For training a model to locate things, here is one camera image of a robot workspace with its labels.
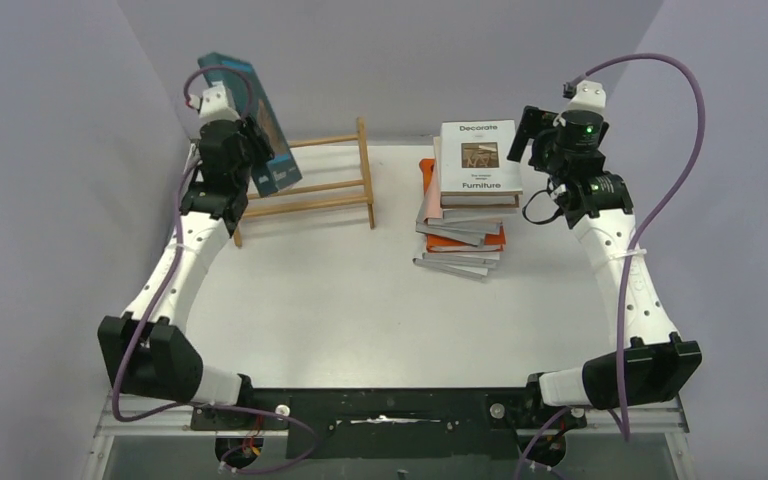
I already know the orange book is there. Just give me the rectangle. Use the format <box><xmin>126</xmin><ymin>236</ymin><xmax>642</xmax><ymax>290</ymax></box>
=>
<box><xmin>416</xmin><ymin>158</ymin><xmax>507</xmax><ymax>252</ymax></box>

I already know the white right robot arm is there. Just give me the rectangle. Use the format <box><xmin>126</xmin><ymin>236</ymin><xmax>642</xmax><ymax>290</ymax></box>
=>
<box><xmin>507</xmin><ymin>106</ymin><xmax>702</xmax><ymax>427</ymax></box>

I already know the grey book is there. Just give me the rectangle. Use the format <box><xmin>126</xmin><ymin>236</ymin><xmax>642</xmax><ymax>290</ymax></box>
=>
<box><xmin>412</xmin><ymin>251</ymin><xmax>501</xmax><ymax>281</ymax></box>
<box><xmin>416</xmin><ymin>213</ymin><xmax>502</xmax><ymax>247</ymax></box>

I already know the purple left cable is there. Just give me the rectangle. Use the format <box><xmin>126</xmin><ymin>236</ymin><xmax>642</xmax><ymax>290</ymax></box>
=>
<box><xmin>110</xmin><ymin>64</ymin><xmax>322</xmax><ymax>477</ymax></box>

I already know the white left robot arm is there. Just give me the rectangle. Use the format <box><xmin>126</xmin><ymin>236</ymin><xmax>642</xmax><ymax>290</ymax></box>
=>
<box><xmin>97</xmin><ymin>116</ymin><xmax>274</xmax><ymax>405</ymax></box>

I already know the pink book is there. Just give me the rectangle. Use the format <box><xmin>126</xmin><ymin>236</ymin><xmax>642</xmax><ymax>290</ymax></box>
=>
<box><xmin>417</xmin><ymin>155</ymin><xmax>518</xmax><ymax>227</ymax></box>

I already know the purple cable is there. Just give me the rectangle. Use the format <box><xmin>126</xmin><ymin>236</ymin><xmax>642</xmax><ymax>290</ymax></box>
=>
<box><xmin>515</xmin><ymin>52</ymin><xmax>707</xmax><ymax>480</ymax></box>
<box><xmin>110</xmin><ymin>64</ymin><xmax>322</xmax><ymax>477</ymax></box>

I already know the bottom grey book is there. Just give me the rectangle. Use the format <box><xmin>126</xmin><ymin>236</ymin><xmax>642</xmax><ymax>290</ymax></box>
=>
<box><xmin>412</xmin><ymin>251</ymin><xmax>501</xmax><ymax>281</ymax></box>

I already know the white Afternoon tea book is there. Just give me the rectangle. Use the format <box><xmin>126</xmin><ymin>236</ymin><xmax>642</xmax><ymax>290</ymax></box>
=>
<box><xmin>420</xmin><ymin>136</ymin><xmax>520</xmax><ymax>225</ymax></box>

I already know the wooden book rack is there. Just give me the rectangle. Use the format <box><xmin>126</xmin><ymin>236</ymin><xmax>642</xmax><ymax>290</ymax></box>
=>
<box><xmin>241</xmin><ymin>116</ymin><xmax>376</xmax><ymax>229</ymax></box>

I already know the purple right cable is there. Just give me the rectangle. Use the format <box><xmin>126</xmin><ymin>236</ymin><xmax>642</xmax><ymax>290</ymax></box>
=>
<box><xmin>515</xmin><ymin>52</ymin><xmax>707</xmax><ymax>480</ymax></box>

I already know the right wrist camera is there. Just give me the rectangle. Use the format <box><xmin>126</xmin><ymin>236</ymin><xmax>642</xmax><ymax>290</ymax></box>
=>
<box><xmin>563</xmin><ymin>80</ymin><xmax>607</xmax><ymax>114</ymax></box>

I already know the white Decorate Furniture book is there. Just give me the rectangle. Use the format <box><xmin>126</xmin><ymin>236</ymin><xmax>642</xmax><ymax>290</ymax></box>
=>
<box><xmin>436</xmin><ymin>119</ymin><xmax>523</xmax><ymax>208</ymax></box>

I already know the teal Humor book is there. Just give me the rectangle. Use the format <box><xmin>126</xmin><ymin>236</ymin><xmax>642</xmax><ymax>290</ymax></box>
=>
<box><xmin>197</xmin><ymin>52</ymin><xmax>302</xmax><ymax>198</ymax></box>

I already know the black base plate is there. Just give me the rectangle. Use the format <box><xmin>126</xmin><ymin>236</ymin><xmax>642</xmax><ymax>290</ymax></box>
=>
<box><xmin>190</xmin><ymin>386</ymin><xmax>587</xmax><ymax>460</ymax></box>

